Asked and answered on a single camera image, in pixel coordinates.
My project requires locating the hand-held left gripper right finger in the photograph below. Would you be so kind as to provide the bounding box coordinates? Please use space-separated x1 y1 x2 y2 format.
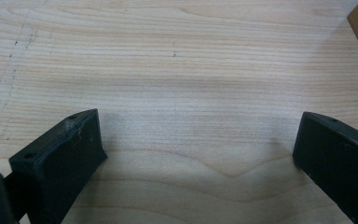
292 111 358 224

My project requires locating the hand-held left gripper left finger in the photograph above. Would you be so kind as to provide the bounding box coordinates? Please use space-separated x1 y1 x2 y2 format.
8 108 108 224

